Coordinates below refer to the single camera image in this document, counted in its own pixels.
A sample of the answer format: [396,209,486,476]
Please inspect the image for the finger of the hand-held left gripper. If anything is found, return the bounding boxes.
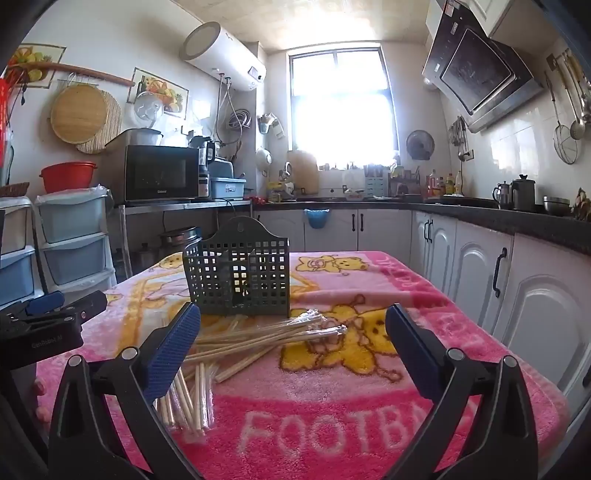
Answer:
[46,291,108,322]
[0,290,66,325]

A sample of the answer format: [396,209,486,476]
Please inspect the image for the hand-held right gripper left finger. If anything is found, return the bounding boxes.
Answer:
[48,301,204,480]

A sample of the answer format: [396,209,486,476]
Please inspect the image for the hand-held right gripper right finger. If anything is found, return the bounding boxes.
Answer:
[385,303,540,480]

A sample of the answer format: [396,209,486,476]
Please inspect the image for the group of wooden chopsticks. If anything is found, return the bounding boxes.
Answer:
[154,310,348,437]

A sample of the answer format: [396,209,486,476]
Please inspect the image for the grey slotted utensil basket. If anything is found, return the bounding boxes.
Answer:
[183,216,291,318]

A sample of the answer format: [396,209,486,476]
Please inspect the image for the hanging kitchen utensils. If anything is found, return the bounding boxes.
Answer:
[448,115,469,160]

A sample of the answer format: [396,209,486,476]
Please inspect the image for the light blue drawer cabinet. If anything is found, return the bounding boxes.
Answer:
[0,196,38,310]
[34,187,118,294]

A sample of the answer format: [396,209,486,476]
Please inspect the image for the small steel lidded pot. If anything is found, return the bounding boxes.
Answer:
[134,242,160,268]

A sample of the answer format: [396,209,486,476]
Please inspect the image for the steel steamer pot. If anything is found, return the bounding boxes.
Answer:
[159,226,202,259]

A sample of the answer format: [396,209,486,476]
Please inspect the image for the pink printed blanket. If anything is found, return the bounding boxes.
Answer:
[32,250,571,480]

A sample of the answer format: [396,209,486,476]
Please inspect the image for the red plastic basin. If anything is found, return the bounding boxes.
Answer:
[39,161,99,195]

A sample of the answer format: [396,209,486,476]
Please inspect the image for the white kitchen cabinets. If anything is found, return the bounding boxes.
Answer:
[252,205,591,416]

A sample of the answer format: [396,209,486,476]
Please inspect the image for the black microwave oven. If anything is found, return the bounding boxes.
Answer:
[124,144,201,204]

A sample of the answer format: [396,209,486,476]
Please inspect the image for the black countertop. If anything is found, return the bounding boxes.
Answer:
[252,194,591,254]

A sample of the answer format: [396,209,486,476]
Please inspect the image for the blue hanging plastic bin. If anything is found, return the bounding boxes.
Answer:
[303,209,332,230]

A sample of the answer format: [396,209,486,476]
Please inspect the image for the row of condiment bottles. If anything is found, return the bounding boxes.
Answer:
[427,170,464,197]

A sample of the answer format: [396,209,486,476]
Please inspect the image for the teal knife holder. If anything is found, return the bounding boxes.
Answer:
[365,166,391,197]

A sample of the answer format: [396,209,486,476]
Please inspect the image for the blue plastic dish box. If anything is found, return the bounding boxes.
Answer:
[210,175,247,200]

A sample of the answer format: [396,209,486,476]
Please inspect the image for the round bamboo mat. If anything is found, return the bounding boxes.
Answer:
[76,90,123,155]

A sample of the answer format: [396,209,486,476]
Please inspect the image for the large grey lidded pot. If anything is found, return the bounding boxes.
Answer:
[105,128,163,148]

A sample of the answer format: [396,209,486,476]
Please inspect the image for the red plastic bag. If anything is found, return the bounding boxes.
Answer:
[0,76,14,169]

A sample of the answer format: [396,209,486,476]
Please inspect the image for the black blender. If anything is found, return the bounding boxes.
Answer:
[189,136,218,176]

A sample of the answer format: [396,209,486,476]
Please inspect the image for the round bamboo tray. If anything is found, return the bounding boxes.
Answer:
[50,84,109,145]

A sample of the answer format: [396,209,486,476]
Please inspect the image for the steel bowl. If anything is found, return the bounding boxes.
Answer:
[542,196,572,215]

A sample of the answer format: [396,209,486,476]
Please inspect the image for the white round plastic cover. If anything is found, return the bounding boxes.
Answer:
[134,91,164,129]

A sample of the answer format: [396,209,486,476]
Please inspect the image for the wooden cutting board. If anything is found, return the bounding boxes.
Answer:
[292,148,319,195]

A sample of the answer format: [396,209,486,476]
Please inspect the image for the brown lumpy object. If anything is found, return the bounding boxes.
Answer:
[573,187,591,220]

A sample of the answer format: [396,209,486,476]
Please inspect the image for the wooden rolling pin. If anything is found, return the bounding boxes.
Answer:
[28,62,136,88]

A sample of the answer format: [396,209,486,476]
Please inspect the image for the steel mesh skimmer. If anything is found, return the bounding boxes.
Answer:
[545,69,580,164]

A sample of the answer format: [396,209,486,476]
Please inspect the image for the kitchen window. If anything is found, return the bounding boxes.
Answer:
[288,46,400,153]

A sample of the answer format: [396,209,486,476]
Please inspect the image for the steel ladle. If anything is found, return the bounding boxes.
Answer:
[561,51,587,139]

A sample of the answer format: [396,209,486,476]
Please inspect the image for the white water heater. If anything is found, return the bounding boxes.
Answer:
[180,22,269,92]

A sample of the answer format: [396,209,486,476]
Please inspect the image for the black range hood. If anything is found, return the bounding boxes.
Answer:
[421,0,546,134]

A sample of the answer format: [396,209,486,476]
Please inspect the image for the white upper cabinet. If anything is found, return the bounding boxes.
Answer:
[425,0,518,38]

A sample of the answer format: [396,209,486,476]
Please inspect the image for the small black wall fan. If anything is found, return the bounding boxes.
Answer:
[406,130,435,161]

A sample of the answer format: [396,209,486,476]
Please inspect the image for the fruit wall poster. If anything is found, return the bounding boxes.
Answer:
[7,43,68,88]
[127,68,190,116]

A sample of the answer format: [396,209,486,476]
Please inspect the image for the coiled grey hose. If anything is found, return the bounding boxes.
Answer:
[226,108,252,132]

